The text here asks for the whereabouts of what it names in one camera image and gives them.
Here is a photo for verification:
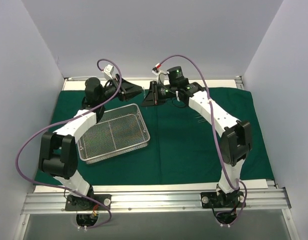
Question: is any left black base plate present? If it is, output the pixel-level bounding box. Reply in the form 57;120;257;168
65;194;112;212

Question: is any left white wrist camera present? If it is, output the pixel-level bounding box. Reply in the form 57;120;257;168
102;64;114;80

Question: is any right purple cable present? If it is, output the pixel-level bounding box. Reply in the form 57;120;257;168
156;54;248;222

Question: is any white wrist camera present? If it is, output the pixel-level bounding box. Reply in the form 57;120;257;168
152;63;168;85
102;64;114;80

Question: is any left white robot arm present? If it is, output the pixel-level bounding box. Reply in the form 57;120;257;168
39;74;143;210

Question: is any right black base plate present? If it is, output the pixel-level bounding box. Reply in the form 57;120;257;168
200;190;246;209

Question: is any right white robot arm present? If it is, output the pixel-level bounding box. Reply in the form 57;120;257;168
141;63;252;207

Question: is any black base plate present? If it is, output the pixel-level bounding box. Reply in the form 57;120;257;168
65;194;112;212
200;190;246;209

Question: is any metal mesh tray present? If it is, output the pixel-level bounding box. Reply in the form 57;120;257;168
77;103;150;165

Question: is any aluminium frame rail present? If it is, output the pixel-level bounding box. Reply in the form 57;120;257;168
21;183;291;215

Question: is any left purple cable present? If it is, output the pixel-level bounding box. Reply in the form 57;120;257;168
15;58;123;229

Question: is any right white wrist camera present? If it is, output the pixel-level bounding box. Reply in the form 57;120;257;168
152;63;168;85

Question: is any purple cable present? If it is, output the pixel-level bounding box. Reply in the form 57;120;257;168
156;54;248;222
15;58;123;229

